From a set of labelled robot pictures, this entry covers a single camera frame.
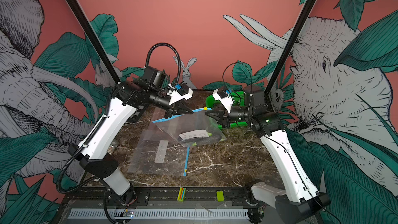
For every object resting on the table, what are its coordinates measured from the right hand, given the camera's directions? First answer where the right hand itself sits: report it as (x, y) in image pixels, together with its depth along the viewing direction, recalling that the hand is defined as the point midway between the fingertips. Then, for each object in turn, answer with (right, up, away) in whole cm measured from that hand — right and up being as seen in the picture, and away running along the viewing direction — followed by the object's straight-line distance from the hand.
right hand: (207, 111), depth 60 cm
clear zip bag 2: (-35, -15, +38) cm, 53 cm away
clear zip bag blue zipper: (-6, -9, +9) cm, 14 cm away
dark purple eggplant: (-6, -17, +18) cm, 26 cm away
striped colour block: (-12, -41, +13) cm, 44 cm away
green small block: (+7, -43, +15) cm, 46 cm away
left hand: (-6, +1, 0) cm, 6 cm away
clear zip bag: (-31, -25, +29) cm, 49 cm away
